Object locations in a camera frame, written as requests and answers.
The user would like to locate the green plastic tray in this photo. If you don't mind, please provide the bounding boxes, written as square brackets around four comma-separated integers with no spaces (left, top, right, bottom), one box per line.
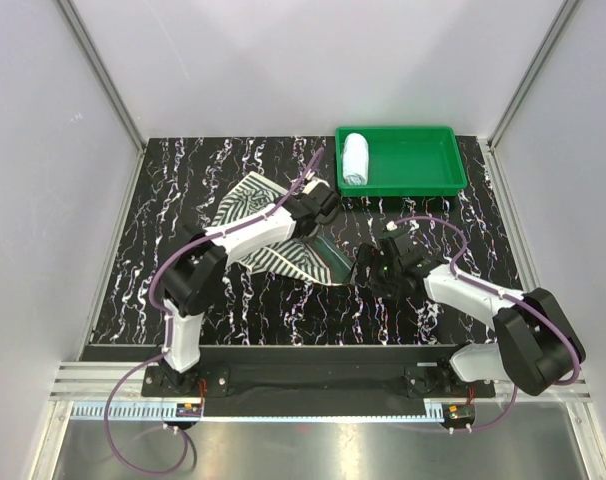
[335,126,468,197]

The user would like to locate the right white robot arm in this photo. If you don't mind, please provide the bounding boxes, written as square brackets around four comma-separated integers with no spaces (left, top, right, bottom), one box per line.
[352,231,586,397]

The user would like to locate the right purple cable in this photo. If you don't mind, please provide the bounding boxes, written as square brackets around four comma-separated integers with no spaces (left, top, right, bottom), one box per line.
[385,215,584,434]

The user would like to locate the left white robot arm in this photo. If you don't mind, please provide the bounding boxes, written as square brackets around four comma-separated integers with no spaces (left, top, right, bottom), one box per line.
[149,174,351,396]

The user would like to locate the light blue towel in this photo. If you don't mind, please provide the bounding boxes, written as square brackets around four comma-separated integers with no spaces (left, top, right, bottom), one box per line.
[341,133,369,185]

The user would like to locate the green white striped towel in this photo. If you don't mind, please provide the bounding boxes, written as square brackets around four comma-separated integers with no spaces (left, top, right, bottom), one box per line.
[206,172,353,286]

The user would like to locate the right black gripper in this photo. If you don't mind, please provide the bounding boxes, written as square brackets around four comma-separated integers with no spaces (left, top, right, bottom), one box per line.
[343,243,402,302]

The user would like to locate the black marble pattern mat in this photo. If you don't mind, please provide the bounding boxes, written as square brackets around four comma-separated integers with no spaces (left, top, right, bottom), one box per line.
[89,136,521,346]

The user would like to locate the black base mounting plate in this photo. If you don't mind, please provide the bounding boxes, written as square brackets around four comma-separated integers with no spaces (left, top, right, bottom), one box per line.
[142,345,495,399]

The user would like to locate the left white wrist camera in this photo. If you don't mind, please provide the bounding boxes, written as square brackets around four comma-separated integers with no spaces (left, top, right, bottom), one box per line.
[301,172,329,194]

